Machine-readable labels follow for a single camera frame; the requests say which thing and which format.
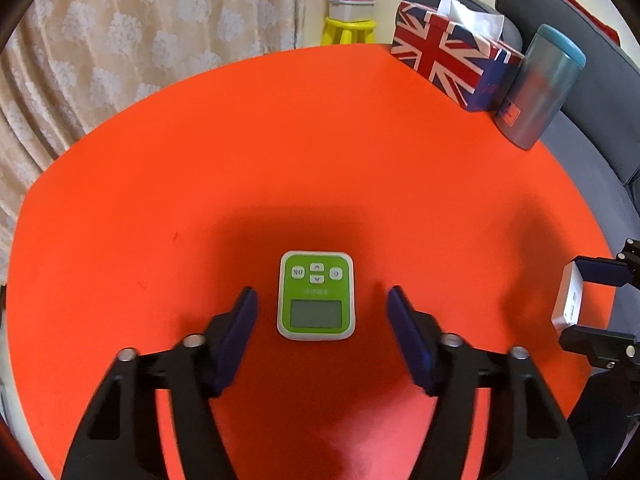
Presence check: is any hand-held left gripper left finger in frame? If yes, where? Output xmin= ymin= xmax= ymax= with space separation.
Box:
xmin=61 ymin=286 xmax=259 ymax=480

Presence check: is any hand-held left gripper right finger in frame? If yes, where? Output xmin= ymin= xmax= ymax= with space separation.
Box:
xmin=387 ymin=286 xmax=588 ymax=480

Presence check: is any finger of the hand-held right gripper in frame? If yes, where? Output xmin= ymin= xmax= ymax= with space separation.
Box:
xmin=559 ymin=325 xmax=640 ymax=372
xmin=571 ymin=238 xmax=640 ymax=289

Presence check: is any white rectangular usb device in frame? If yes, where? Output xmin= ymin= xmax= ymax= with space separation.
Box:
xmin=550 ymin=262 xmax=586 ymax=332

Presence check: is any green digital timer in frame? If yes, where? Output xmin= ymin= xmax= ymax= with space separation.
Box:
xmin=277 ymin=250 xmax=356 ymax=342

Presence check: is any person's leg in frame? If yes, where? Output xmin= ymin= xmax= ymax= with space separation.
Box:
xmin=567 ymin=367 xmax=635 ymax=480

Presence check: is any grey sofa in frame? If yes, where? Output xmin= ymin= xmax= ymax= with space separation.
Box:
xmin=400 ymin=0 xmax=640 ymax=333

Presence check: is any teal metal tumbler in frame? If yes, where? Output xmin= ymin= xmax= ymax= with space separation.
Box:
xmin=492 ymin=24 xmax=587 ymax=151

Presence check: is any red cushion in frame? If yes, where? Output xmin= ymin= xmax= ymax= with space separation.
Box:
xmin=547 ymin=0 xmax=621 ymax=41

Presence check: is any flag print tissue box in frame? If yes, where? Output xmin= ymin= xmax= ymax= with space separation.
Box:
xmin=391 ymin=1 xmax=526 ymax=112

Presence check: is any white tissue sheet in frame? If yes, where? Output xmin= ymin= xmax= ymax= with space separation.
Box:
xmin=437 ymin=0 xmax=505 ymax=40

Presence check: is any beige patterned curtain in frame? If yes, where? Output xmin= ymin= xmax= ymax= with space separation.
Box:
xmin=0 ymin=0 xmax=308 ymax=281

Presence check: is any yellow plastic stool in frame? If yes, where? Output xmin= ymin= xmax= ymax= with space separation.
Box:
xmin=322 ymin=16 xmax=378 ymax=47

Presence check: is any grey storage box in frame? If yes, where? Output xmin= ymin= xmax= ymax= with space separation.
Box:
xmin=327 ymin=0 xmax=376 ymax=22

